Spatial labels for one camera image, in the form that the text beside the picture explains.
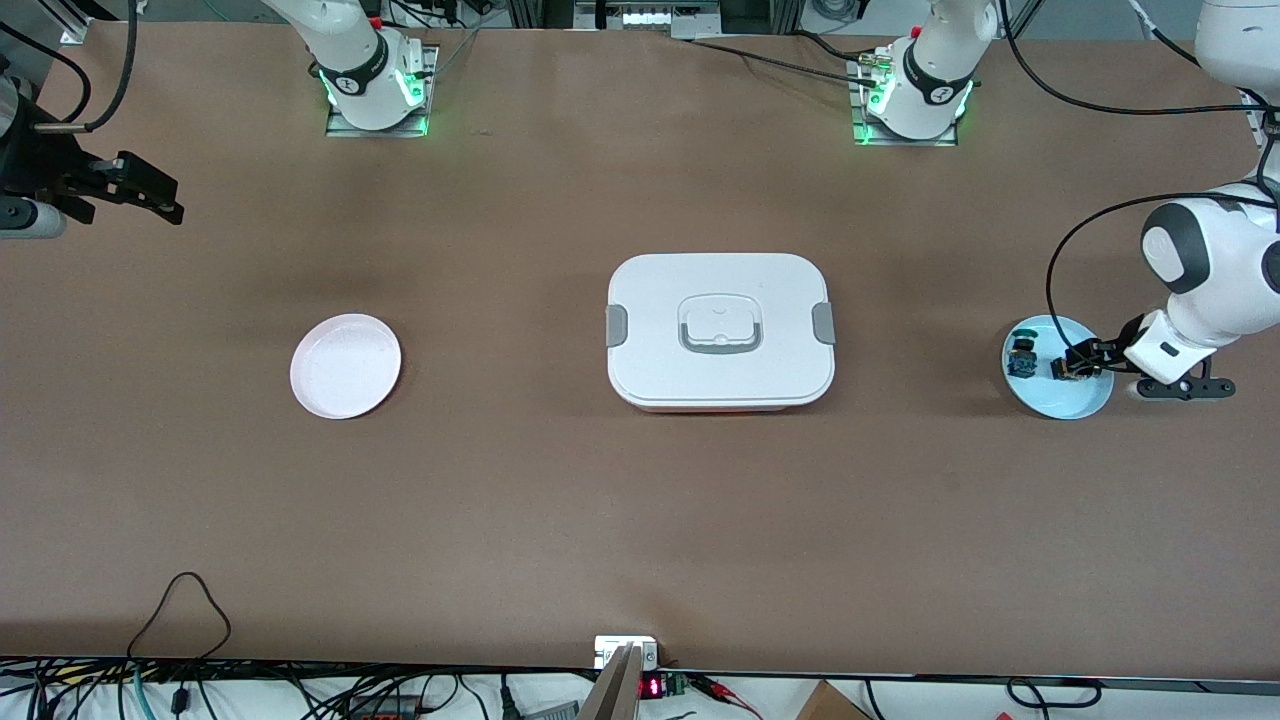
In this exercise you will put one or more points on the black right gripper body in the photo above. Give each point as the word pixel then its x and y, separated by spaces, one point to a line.
pixel 42 163

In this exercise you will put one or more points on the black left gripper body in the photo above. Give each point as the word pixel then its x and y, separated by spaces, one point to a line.
pixel 1111 353

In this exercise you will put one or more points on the orange push-button switch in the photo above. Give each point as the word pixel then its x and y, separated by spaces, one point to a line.
pixel 1060 370

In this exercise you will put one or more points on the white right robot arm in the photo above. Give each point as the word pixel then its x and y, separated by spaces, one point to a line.
pixel 350 80

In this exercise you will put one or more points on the light blue round plate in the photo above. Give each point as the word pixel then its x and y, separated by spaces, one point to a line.
pixel 1075 402

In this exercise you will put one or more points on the short aluminium extrusion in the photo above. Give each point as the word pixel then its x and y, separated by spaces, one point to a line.
pixel 72 32

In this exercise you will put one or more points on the pink round plate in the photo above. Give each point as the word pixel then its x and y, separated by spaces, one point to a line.
pixel 345 365

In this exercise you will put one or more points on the white lunch box grey clips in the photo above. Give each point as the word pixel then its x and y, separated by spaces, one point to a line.
pixel 720 380

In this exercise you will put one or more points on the brown cardboard piece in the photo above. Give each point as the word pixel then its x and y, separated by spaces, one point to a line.
pixel 830 705

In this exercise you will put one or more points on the red clip leads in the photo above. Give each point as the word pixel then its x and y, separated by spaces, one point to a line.
pixel 715 686

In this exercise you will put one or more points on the red digit display module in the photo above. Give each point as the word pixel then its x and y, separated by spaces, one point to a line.
pixel 652 687

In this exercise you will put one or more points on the small white box device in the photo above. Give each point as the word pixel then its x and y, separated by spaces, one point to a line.
pixel 608 646

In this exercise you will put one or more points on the blue push-button switch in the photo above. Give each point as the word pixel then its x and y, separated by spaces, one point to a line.
pixel 1022 360

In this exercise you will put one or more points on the long aluminium frame rail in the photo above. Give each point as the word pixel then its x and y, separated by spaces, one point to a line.
pixel 1258 112

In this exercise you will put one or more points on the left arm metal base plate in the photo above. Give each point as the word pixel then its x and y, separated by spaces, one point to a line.
pixel 905 142

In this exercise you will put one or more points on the aluminium frame with light strip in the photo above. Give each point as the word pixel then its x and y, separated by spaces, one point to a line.
pixel 655 18

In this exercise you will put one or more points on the grey metal camera bar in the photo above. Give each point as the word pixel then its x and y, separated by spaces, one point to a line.
pixel 615 690

